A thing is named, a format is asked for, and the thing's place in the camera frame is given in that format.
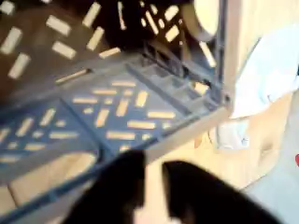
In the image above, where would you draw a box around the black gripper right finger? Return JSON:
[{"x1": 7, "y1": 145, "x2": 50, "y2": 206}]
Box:
[{"x1": 162, "y1": 160, "x2": 284, "y2": 224}]

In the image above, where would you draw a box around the white sock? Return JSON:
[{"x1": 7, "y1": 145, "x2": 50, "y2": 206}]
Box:
[{"x1": 216, "y1": 23, "x2": 299, "y2": 151}]

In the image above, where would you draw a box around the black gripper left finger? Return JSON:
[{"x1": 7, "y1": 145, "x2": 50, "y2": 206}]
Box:
[{"x1": 62, "y1": 148, "x2": 148, "y2": 224}]

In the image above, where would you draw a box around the grey perforated plastic basket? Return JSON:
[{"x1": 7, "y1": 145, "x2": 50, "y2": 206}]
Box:
[{"x1": 0, "y1": 0, "x2": 234, "y2": 224}]

